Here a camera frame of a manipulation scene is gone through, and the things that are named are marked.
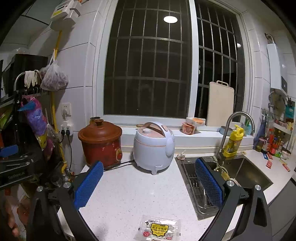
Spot steel kitchen faucet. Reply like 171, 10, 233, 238
216, 111, 255, 163

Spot barred kitchen window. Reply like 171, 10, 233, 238
95, 1, 249, 126

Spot stainless steel sink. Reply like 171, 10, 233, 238
176, 155, 273, 220

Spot red clay slow cooker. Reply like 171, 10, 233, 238
78, 116, 123, 169

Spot clear yellow-label food packet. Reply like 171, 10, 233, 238
134, 215, 181, 241

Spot yellow dish soap bottle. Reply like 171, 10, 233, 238
223, 125, 244, 158

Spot white rice cooker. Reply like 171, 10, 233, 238
133, 121, 175, 175

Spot purple plastic bag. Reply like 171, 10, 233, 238
18, 95, 47, 136

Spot pink packets on sill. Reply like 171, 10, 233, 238
182, 117, 206, 135

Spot hanging plastic bag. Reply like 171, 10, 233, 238
40, 60, 69, 91

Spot white cutting board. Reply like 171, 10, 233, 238
206, 80, 234, 127

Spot white water heater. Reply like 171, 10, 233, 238
265, 34, 288, 96

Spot yellow gas pipe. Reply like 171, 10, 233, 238
49, 29, 69, 176

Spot white gas meter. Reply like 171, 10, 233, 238
50, 0, 82, 22

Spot black power cable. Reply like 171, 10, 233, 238
68, 135, 135, 178

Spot white wall socket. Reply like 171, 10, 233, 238
60, 102, 73, 137

